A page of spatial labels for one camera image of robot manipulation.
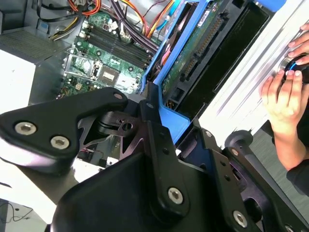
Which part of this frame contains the person left hand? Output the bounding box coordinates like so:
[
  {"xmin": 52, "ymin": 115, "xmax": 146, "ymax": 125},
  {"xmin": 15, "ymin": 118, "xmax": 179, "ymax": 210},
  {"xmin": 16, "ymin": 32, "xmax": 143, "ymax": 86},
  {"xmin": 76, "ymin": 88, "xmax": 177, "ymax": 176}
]
[{"xmin": 288, "ymin": 22, "xmax": 309, "ymax": 65}]

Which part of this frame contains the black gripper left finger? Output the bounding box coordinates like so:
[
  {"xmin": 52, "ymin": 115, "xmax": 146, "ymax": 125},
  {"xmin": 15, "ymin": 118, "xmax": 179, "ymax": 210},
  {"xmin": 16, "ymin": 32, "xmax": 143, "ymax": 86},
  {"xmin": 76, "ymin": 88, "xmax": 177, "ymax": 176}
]
[{"xmin": 0, "ymin": 83, "xmax": 191, "ymax": 218}]

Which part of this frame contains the hard disk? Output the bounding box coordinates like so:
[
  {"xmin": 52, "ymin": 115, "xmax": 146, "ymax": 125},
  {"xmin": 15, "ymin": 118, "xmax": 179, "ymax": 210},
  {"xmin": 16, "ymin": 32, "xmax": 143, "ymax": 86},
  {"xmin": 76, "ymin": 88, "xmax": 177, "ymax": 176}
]
[{"xmin": 141, "ymin": 0, "xmax": 287, "ymax": 145}]

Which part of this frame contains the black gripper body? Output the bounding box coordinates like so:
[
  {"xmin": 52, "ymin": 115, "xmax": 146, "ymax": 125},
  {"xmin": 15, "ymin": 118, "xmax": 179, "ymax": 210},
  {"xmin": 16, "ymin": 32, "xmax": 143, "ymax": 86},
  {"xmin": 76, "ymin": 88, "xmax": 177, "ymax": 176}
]
[{"xmin": 49, "ymin": 152, "xmax": 234, "ymax": 232}]

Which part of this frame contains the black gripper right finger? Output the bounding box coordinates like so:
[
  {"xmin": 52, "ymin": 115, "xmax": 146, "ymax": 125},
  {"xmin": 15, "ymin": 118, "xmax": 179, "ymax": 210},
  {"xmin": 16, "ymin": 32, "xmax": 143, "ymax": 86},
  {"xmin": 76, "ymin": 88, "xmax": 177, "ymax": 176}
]
[{"xmin": 178, "ymin": 117, "xmax": 309, "ymax": 232}]

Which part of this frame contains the blue wire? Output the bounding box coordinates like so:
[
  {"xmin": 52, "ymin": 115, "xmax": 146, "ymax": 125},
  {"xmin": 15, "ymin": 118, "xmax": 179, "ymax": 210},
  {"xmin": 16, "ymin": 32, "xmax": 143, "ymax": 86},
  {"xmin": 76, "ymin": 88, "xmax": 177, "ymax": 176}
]
[{"xmin": 156, "ymin": 0, "xmax": 181, "ymax": 32}]

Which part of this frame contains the person right hand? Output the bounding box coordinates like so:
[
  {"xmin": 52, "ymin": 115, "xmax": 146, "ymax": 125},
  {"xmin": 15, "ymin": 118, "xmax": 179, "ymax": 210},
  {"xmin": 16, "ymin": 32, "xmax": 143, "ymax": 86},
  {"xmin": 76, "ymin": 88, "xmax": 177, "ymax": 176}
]
[{"xmin": 262, "ymin": 70, "xmax": 304, "ymax": 136}]

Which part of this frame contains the round black tool blue ring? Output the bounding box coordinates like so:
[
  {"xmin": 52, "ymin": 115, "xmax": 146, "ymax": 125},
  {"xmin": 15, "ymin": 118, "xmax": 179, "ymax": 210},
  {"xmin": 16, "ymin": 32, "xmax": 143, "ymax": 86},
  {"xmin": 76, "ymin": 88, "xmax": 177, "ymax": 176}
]
[{"xmin": 275, "ymin": 54, "xmax": 309, "ymax": 85}]

